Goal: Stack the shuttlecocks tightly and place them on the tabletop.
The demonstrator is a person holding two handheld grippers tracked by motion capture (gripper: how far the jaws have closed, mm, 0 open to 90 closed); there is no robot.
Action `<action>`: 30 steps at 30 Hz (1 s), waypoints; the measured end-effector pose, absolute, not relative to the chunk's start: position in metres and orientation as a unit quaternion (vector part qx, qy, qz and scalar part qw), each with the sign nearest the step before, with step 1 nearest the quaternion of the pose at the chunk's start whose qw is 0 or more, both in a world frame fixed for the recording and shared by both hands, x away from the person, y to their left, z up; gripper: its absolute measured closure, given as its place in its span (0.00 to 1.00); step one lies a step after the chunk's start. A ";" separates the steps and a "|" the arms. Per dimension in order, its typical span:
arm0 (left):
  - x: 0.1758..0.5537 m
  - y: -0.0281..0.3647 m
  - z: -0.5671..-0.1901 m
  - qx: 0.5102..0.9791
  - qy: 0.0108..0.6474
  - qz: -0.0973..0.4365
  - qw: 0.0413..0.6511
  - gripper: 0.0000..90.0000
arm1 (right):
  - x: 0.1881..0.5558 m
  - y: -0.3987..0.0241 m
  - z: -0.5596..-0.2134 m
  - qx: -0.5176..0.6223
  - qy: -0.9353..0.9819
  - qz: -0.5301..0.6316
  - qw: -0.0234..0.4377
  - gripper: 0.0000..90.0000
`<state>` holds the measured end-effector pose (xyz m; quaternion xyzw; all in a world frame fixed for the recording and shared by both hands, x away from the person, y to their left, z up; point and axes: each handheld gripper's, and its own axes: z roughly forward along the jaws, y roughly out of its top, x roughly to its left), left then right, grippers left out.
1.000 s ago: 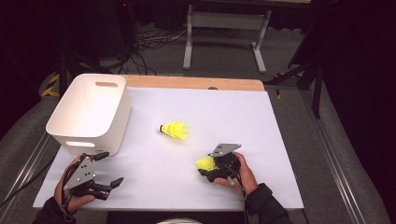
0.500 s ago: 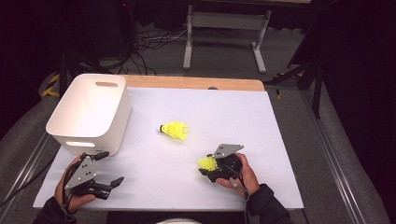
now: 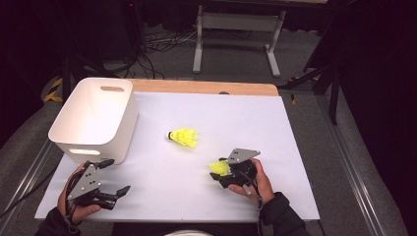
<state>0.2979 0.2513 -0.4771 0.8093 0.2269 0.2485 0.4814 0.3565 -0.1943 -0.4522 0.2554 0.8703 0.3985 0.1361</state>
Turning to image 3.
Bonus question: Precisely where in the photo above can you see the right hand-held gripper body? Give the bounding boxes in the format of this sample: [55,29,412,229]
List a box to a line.
[220,147,263,190]

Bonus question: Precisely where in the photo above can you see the person's left hand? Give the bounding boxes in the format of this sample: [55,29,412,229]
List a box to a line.
[56,162,102,226]

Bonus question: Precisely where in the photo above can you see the black curtain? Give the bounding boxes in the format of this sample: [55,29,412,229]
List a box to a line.
[303,0,417,230]

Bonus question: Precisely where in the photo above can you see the yellow black hazard tape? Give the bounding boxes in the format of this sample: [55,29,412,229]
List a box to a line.
[43,77,64,103]

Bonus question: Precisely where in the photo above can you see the hand-held gripper cable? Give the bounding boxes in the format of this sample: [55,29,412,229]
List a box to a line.
[63,196,81,234]
[243,183,265,236]

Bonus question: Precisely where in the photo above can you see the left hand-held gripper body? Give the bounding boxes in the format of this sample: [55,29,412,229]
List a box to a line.
[65,160,118,210]

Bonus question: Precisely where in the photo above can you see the white plastic bin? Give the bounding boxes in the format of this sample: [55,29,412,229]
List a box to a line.
[47,77,140,165]

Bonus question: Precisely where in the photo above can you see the yellow shuttlecock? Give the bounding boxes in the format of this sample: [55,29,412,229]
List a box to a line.
[166,128,195,148]
[183,127,200,149]
[208,159,231,177]

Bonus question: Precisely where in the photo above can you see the person's right hand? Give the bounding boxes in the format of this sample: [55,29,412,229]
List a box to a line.
[227,158,276,206]

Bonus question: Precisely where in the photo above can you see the grey metal stand frame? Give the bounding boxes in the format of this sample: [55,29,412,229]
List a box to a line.
[192,4,287,79]

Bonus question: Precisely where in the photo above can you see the black tripod stand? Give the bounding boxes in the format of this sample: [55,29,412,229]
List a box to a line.
[278,62,342,126]
[60,55,120,102]

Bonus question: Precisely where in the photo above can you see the tangle of black floor cables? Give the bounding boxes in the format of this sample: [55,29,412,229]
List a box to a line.
[107,29,198,81]

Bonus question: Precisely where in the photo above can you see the left hand-held gripper cable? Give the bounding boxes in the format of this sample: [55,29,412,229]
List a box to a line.
[63,196,81,234]

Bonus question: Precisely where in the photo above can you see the grey metal floor rail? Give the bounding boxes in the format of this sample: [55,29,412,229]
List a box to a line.
[0,141,63,236]
[316,94,388,236]

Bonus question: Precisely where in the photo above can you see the right hand-held gripper cable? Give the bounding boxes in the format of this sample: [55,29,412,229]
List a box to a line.
[243,183,265,236]

